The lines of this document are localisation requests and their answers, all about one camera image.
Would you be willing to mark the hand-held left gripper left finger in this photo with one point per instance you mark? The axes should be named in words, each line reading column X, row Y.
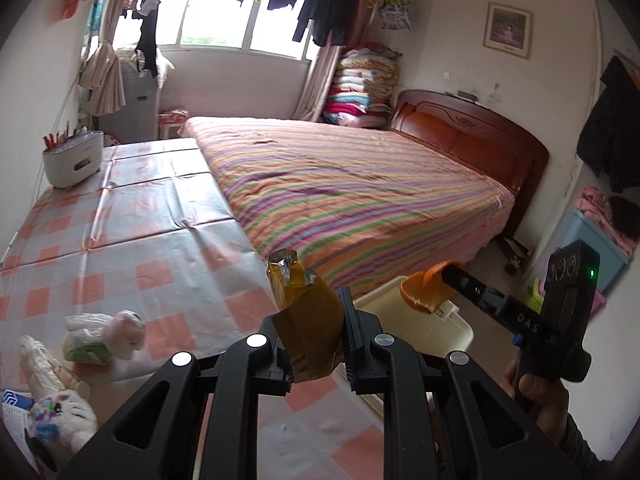
column 275, row 355

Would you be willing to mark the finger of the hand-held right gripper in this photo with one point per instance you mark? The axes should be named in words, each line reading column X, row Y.
column 475, row 292

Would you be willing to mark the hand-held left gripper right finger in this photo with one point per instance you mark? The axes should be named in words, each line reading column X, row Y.
column 350, row 340

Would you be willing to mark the brown foil snack packet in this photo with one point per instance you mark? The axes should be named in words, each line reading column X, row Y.
column 305, row 320

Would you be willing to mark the cream plastic waste bin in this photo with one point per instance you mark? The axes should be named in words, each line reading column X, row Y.
column 380, row 296

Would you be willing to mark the orange plastic cup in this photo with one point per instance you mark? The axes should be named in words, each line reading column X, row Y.
column 420, row 292

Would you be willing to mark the white box blue print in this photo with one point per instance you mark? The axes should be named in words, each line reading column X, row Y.
column 15, row 410

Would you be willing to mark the person's right forearm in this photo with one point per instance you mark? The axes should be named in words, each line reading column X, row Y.
column 580, row 445

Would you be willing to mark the person's right hand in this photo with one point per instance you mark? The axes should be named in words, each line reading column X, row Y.
column 547, row 400

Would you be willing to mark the green plastic basket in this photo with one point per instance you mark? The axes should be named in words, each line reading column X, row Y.
column 536, row 292

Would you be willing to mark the blue storage box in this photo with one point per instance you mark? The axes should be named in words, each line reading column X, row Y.
column 585, row 245

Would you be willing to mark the pink cloth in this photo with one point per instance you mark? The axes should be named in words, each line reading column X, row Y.
column 595, row 200

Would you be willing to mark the striped bed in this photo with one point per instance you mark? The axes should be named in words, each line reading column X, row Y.
column 350, row 185

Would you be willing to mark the brown wooden headboard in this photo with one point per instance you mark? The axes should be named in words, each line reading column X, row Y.
column 475, row 135

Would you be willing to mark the small green tissue pack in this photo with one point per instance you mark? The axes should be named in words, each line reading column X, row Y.
column 87, row 350

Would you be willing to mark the black hanging jacket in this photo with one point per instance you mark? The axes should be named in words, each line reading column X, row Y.
column 610, row 130

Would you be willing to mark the white crumpled plastic wrapper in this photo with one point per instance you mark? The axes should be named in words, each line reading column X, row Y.
column 45, row 360

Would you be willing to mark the stack of folded quilts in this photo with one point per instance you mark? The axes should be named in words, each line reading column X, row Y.
column 362, row 85

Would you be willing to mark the pink stool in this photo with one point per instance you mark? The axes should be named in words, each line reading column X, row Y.
column 172, row 120

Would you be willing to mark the loose striped curtain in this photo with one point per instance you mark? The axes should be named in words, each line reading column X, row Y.
column 320, row 85

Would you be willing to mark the white utensil holder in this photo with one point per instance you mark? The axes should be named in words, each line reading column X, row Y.
column 75, row 162

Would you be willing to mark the grey covered appliance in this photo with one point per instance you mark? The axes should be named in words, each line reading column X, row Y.
column 135, row 110

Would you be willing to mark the row of hanging clothes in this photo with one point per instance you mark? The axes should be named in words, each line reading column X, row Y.
column 325, row 5

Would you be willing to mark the tied striped curtain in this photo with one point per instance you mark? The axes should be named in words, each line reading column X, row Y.
column 102, row 80

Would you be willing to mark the black hanging garment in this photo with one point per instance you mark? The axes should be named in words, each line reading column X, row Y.
column 147, row 40

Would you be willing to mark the window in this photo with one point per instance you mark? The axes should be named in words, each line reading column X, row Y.
column 215, row 15

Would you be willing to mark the framed wall picture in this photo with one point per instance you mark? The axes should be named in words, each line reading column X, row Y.
column 507, row 30

